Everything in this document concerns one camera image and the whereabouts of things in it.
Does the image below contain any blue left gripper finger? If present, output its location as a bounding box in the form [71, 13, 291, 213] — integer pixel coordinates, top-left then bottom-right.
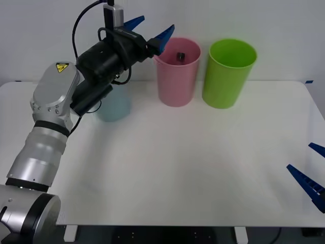
[123, 15, 145, 33]
[146, 24, 176, 56]

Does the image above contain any white table leg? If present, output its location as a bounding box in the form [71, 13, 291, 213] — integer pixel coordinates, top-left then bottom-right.
[234, 226, 249, 244]
[63, 225, 78, 242]

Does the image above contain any green plastic bin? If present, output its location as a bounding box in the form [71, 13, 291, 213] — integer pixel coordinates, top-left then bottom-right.
[202, 39, 257, 110]

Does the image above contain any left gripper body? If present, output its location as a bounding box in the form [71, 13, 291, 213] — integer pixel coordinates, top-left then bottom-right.
[111, 27, 156, 67]

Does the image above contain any pink plastic bin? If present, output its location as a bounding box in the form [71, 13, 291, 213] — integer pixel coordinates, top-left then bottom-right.
[153, 37, 202, 108]

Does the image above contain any pale blue plastic bin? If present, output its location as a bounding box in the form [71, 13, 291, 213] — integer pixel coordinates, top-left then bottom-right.
[93, 85, 132, 123]

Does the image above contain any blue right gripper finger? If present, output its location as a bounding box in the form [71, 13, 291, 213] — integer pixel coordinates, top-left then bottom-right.
[308, 142, 325, 158]
[286, 164, 325, 214]

